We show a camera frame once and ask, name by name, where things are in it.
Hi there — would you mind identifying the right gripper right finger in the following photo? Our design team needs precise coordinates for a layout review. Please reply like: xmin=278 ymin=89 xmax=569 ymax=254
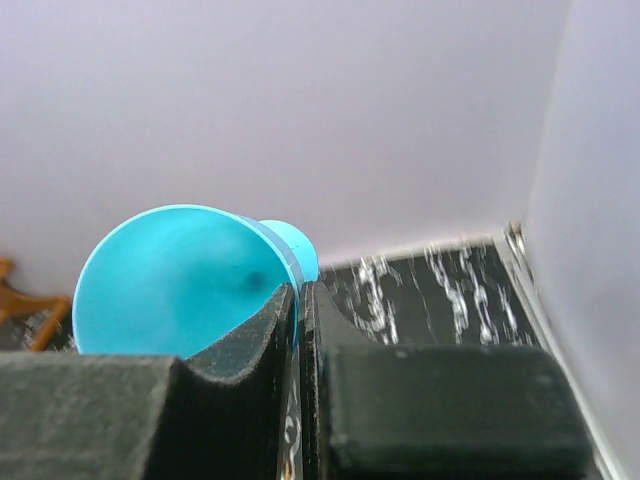
xmin=299 ymin=282 xmax=594 ymax=479

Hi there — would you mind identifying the orange wooden stepped shelf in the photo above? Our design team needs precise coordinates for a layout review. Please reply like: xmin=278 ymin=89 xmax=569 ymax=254
xmin=1 ymin=257 xmax=72 ymax=352

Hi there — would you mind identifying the teal plastic wine glass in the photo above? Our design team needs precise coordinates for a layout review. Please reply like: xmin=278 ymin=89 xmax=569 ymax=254
xmin=72 ymin=204 xmax=319 ymax=358

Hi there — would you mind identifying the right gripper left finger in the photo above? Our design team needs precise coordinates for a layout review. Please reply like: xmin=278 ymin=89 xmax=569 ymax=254
xmin=1 ymin=284 xmax=294 ymax=479

